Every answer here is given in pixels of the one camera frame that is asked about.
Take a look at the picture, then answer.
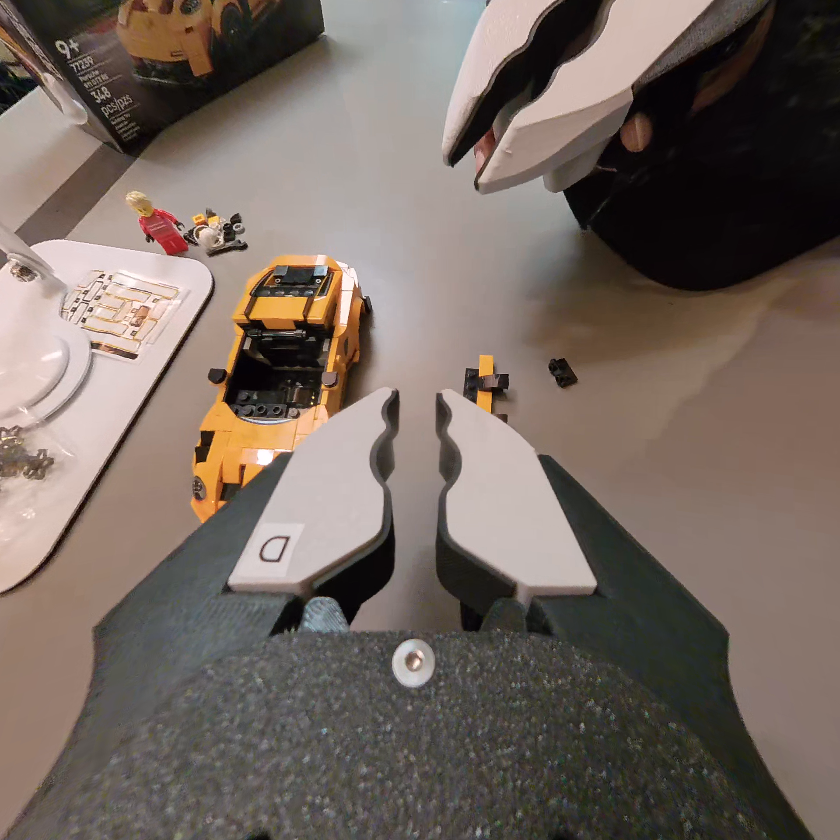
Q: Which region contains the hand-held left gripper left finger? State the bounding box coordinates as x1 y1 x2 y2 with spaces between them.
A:
226 387 399 599

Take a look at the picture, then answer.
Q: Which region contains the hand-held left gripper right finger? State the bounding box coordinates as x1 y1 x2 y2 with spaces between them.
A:
435 389 599 601

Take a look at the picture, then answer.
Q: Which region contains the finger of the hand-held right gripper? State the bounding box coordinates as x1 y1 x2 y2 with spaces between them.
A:
474 0 716 196
443 0 598 168

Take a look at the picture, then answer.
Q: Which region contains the black yellow lego plate assembly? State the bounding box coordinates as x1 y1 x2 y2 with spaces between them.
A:
462 354 511 424

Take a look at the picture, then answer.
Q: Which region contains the yellow lego car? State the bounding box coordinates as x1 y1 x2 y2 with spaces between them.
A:
190 255 374 522

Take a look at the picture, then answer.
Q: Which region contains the lego sticker sheet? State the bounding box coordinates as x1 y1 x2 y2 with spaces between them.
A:
62 269 185 358

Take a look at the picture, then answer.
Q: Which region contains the pile of small lego pieces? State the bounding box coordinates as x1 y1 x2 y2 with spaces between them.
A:
184 209 249 256

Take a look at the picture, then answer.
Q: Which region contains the bag of small lego parts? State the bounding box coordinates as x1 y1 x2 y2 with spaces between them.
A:
0 423 56 503

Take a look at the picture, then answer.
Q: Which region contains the red lego minifigure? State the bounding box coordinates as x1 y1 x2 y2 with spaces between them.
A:
125 190 188 257

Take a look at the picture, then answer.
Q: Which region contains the lego set box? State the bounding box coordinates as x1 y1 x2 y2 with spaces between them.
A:
0 0 326 155

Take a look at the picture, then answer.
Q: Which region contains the person's right hand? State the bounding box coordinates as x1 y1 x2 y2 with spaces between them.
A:
620 0 788 153

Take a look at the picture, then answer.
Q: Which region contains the black armrest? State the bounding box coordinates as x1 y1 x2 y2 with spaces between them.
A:
564 131 840 291

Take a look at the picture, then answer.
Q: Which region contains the white stand base board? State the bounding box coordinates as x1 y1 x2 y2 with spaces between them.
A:
0 239 215 595

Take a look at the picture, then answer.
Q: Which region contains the round clear lens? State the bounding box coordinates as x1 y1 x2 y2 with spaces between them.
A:
0 331 93 421

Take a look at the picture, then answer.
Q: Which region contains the clear stand rod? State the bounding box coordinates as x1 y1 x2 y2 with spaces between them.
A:
0 220 70 296

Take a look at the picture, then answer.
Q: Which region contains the wire page holder arm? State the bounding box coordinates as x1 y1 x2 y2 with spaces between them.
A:
36 72 89 126

